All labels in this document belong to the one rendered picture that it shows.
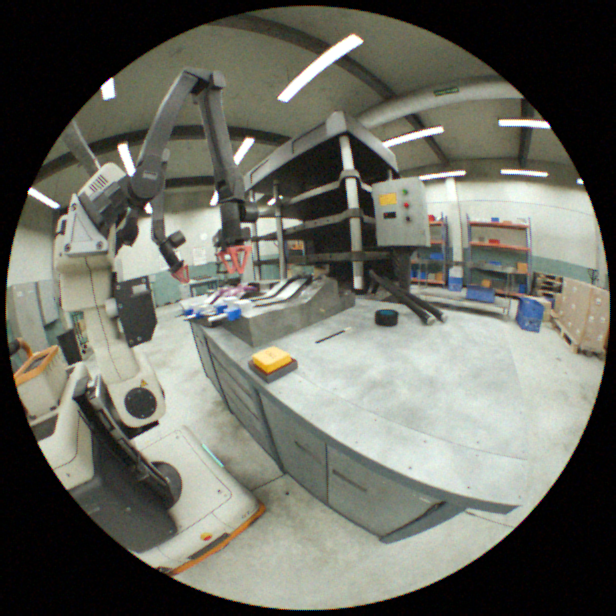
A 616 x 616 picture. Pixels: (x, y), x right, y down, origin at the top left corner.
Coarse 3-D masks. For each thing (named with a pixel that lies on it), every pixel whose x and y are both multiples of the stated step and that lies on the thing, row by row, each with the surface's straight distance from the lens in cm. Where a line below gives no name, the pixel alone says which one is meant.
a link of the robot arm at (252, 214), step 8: (240, 184) 58; (240, 192) 57; (224, 200) 59; (232, 200) 58; (240, 200) 58; (248, 200) 62; (248, 208) 60; (256, 208) 63; (248, 216) 60; (256, 216) 62
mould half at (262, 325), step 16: (288, 288) 76; (320, 288) 66; (336, 288) 72; (256, 304) 65; (288, 304) 60; (304, 304) 61; (320, 304) 66; (336, 304) 73; (352, 304) 83; (224, 320) 71; (240, 320) 56; (256, 320) 51; (272, 320) 54; (288, 320) 58; (304, 320) 62; (320, 320) 68; (240, 336) 60; (256, 336) 52; (272, 336) 55
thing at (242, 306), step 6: (240, 300) 60; (246, 300) 59; (240, 306) 55; (246, 306) 56; (228, 312) 54; (234, 312) 55; (240, 312) 56; (210, 318) 55; (216, 318) 55; (222, 318) 56; (228, 318) 55; (234, 318) 55
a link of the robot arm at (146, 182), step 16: (176, 80) 66; (192, 80) 66; (208, 80) 68; (176, 96) 60; (160, 112) 56; (176, 112) 57; (160, 128) 53; (144, 144) 52; (160, 144) 51; (144, 160) 46; (160, 160) 46; (144, 176) 44; (160, 176) 45; (128, 192) 46; (144, 192) 43
